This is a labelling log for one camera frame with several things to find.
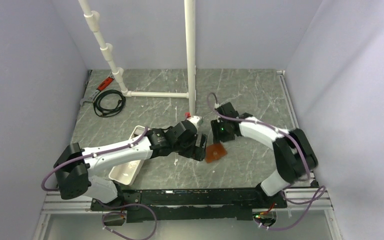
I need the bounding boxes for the brown leather card holder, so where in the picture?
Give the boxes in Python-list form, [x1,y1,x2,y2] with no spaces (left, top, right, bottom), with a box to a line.
[205,143,227,164]

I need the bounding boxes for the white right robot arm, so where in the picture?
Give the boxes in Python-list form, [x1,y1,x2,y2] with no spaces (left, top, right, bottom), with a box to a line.
[210,114,319,208]

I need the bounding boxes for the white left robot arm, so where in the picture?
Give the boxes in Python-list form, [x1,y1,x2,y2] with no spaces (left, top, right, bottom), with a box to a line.
[53,116,208,210]

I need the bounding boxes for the white plastic tray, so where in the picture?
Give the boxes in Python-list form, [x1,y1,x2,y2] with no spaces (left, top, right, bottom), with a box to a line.
[108,142,152,186]

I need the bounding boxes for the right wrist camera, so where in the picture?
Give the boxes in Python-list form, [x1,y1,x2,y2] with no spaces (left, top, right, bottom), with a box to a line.
[216,102,239,119]

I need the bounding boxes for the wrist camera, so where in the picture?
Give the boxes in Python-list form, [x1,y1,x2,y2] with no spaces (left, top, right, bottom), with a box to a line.
[216,102,239,119]
[184,112,203,130]

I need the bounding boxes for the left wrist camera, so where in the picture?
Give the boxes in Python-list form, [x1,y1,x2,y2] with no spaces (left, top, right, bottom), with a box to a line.
[184,112,203,130]

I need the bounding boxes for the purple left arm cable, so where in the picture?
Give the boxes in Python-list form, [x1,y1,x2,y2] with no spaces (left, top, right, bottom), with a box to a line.
[40,127,158,240]

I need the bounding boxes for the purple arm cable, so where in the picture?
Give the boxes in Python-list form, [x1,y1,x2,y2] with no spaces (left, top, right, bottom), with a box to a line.
[206,92,327,232]
[40,127,158,240]

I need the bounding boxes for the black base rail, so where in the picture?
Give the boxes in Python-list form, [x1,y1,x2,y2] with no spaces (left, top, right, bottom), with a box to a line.
[90,187,288,223]

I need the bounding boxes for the coiled black cable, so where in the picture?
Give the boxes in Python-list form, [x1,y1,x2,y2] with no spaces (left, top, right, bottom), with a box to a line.
[92,89,127,118]

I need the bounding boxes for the red handled pliers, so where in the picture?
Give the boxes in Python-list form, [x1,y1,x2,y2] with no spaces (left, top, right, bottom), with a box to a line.
[79,76,114,106]

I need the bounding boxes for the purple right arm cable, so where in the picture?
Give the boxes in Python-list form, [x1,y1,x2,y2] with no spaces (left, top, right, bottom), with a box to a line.
[206,92,327,232]

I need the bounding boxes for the white PVC pipe frame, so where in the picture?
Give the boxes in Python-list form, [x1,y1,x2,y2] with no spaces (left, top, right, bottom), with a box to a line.
[79,0,197,113]

